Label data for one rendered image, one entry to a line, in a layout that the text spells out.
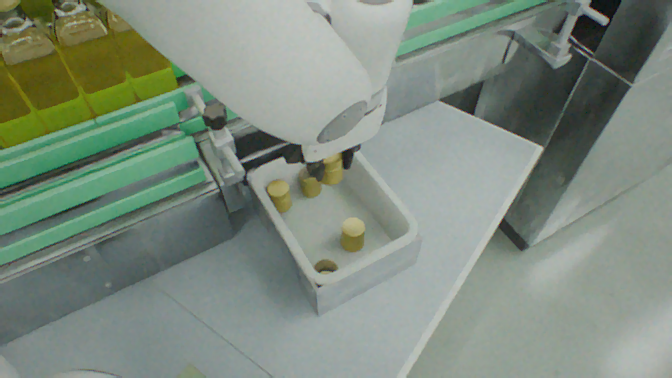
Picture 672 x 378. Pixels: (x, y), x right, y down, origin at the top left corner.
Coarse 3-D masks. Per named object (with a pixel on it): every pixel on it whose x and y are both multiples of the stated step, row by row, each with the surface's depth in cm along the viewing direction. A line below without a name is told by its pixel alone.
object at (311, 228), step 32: (352, 160) 75; (256, 192) 70; (352, 192) 78; (384, 192) 69; (288, 224) 74; (320, 224) 74; (384, 224) 73; (416, 224) 66; (320, 256) 71; (352, 256) 71; (384, 256) 63
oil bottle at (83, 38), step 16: (64, 16) 53; (80, 16) 53; (96, 16) 54; (64, 32) 53; (80, 32) 54; (96, 32) 54; (64, 48) 54; (80, 48) 55; (96, 48) 56; (112, 48) 57; (80, 64) 56; (96, 64) 57; (112, 64) 58; (80, 80) 57; (96, 80) 58; (112, 80) 59; (128, 80) 61; (96, 96) 60; (112, 96) 61; (128, 96) 62; (96, 112) 62
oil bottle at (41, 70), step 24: (0, 48) 51; (24, 48) 51; (48, 48) 53; (24, 72) 53; (48, 72) 54; (72, 72) 58; (48, 96) 56; (72, 96) 58; (48, 120) 58; (72, 120) 60
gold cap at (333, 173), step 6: (330, 156) 61; (336, 156) 61; (342, 156) 61; (324, 162) 60; (330, 162) 60; (336, 162) 60; (342, 162) 62; (330, 168) 61; (336, 168) 61; (342, 168) 63; (324, 174) 62; (330, 174) 62; (336, 174) 62; (342, 174) 64; (324, 180) 63; (330, 180) 63; (336, 180) 63
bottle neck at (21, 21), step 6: (18, 6) 50; (0, 12) 49; (6, 12) 49; (12, 12) 49; (18, 12) 50; (0, 18) 49; (6, 18) 50; (12, 18) 50; (18, 18) 50; (24, 18) 51; (0, 24) 50; (6, 24) 50; (12, 24) 50; (18, 24) 51; (24, 24) 51; (6, 30) 51; (12, 30) 51
